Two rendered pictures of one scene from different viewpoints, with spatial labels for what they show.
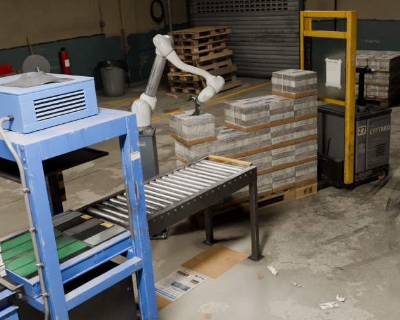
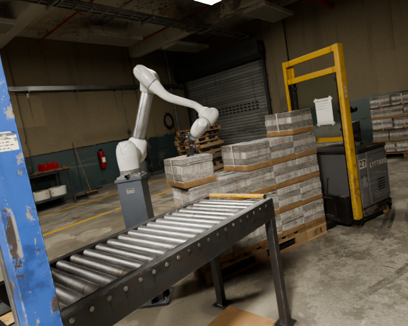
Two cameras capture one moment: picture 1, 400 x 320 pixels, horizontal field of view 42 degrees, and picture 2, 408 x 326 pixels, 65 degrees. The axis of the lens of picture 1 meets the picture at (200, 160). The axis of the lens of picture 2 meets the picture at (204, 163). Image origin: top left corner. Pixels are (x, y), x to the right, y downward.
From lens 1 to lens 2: 224 cm
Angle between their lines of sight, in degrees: 12
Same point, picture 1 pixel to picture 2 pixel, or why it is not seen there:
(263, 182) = not seen: hidden behind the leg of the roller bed
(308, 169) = (315, 207)
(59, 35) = (97, 140)
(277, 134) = (280, 172)
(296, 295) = not seen: outside the picture
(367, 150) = (370, 184)
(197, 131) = (194, 172)
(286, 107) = (286, 143)
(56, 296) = not seen: outside the picture
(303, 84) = (299, 119)
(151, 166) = (143, 216)
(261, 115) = (261, 152)
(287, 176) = (296, 217)
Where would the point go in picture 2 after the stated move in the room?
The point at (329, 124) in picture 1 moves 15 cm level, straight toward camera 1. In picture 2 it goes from (326, 164) to (328, 166)
